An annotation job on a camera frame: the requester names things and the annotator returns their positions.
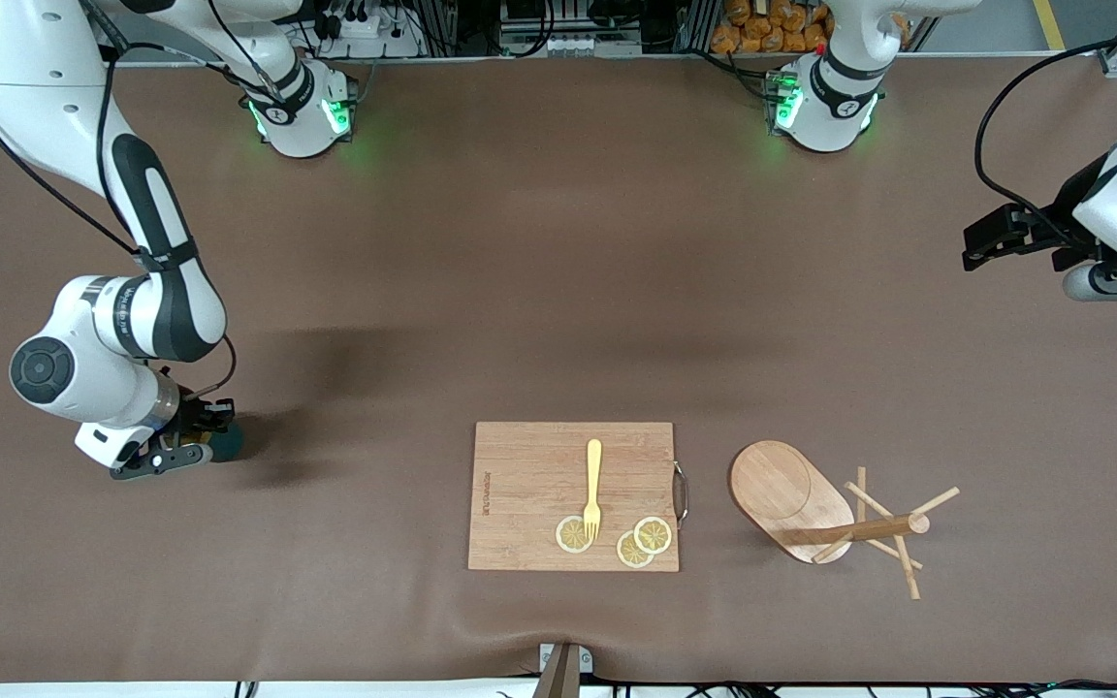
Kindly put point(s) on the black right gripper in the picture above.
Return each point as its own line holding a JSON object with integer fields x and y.
{"x": 192, "y": 415}

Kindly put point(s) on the wooden cup rack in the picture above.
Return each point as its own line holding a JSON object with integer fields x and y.
{"x": 781, "y": 490}

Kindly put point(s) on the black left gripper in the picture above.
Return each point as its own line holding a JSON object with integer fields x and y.
{"x": 1065, "y": 215}

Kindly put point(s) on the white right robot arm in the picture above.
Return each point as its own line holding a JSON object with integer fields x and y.
{"x": 35, "y": 97}

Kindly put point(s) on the lemon slice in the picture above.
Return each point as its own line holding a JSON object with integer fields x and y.
{"x": 630, "y": 553}
{"x": 570, "y": 535}
{"x": 655, "y": 533}

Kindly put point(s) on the orange snack packets bag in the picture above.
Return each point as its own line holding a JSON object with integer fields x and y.
{"x": 762, "y": 29}

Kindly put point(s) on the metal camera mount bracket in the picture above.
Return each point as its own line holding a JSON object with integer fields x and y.
{"x": 563, "y": 674}

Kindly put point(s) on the brown table mat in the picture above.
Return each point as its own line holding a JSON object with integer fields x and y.
{"x": 714, "y": 339}

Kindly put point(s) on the white power strip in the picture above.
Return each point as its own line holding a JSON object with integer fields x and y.
{"x": 365, "y": 29}

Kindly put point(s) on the yellow plastic fork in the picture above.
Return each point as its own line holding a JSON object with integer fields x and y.
{"x": 594, "y": 475}

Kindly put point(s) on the dark teal cup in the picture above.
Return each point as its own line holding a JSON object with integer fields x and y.
{"x": 229, "y": 444}

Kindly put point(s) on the bamboo cutting board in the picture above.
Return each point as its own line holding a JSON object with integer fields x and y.
{"x": 529, "y": 485}

